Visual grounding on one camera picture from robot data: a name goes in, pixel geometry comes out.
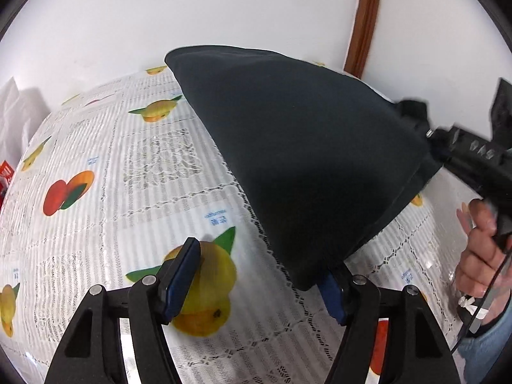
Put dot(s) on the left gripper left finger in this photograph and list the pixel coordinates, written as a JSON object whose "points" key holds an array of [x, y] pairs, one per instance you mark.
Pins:
{"points": [[175, 278]]}

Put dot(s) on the white plastic bag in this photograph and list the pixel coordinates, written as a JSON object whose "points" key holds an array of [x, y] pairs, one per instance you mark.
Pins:
{"points": [[21, 113]]}

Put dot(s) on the red paper bag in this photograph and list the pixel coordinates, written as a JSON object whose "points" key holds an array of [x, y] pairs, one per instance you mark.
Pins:
{"points": [[6, 175]]}

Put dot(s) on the fruit print tablecloth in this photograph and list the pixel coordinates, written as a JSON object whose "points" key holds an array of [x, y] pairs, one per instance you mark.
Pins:
{"points": [[108, 196]]}

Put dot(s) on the right hand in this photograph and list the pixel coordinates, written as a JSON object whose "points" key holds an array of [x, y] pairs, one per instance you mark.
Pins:
{"points": [[481, 259]]}

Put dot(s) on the blue sleeve right forearm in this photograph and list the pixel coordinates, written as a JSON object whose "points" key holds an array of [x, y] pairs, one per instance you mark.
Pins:
{"points": [[487, 354]]}

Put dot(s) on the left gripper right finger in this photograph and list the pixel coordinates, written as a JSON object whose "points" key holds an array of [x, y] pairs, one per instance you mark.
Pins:
{"points": [[333, 298]]}

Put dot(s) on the black sweatshirt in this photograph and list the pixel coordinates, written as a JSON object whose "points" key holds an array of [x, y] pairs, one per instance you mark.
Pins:
{"points": [[325, 161]]}

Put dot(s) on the brown wooden door frame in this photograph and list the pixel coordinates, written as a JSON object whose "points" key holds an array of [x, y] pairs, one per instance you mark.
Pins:
{"points": [[361, 37]]}

